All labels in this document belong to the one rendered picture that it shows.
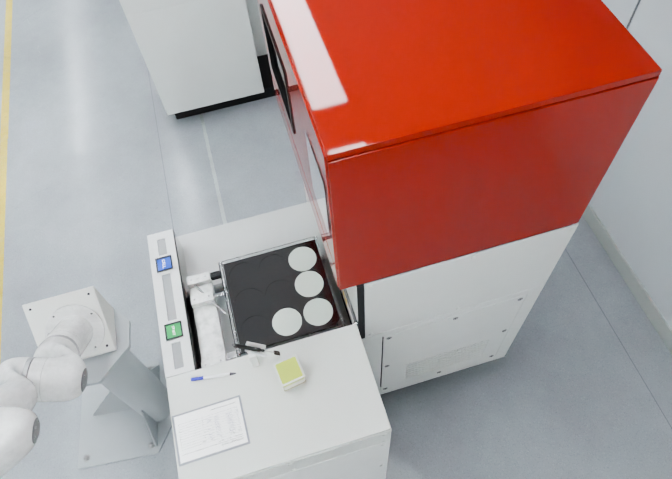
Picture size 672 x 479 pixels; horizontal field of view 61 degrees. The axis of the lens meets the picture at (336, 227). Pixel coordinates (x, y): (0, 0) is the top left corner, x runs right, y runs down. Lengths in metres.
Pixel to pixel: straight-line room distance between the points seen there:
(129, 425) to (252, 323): 1.14
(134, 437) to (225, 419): 1.16
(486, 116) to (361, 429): 0.98
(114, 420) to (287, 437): 1.37
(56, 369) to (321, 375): 0.75
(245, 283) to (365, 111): 1.01
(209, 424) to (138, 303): 1.47
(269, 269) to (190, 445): 0.64
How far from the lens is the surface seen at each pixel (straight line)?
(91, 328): 2.13
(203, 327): 2.05
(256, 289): 2.04
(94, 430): 3.03
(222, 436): 1.82
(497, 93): 1.28
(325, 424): 1.79
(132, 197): 3.59
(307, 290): 2.01
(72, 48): 4.72
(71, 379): 1.77
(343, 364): 1.83
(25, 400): 1.60
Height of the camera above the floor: 2.70
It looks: 57 degrees down
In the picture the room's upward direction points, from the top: 5 degrees counter-clockwise
